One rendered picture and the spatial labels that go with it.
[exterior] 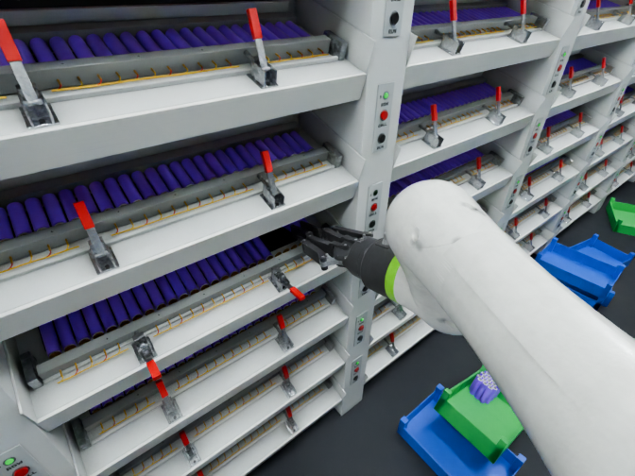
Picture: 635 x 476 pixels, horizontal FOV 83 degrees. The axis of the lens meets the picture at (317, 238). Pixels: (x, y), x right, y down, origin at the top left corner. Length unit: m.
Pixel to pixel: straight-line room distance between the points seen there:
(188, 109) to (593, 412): 0.46
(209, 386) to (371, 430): 0.66
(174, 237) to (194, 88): 0.21
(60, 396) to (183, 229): 0.31
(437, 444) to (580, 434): 1.10
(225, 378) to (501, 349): 0.65
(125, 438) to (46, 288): 0.38
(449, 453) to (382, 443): 0.20
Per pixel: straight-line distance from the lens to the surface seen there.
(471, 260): 0.33
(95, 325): 0.71
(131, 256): 0.56
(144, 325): 0.68
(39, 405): 0.70
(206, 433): 1.00
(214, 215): 0.59
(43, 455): 0.75
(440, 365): 1.52
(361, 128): 0.67
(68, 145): 0.47
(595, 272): 2.12
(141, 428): 0.84
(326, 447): 1.30
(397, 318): 1.21
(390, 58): 0.68
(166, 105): 0.49
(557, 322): 0.29
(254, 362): 0.86
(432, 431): 1.37
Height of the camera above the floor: 1.19
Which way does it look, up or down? 36 degrees down
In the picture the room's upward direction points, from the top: straight up
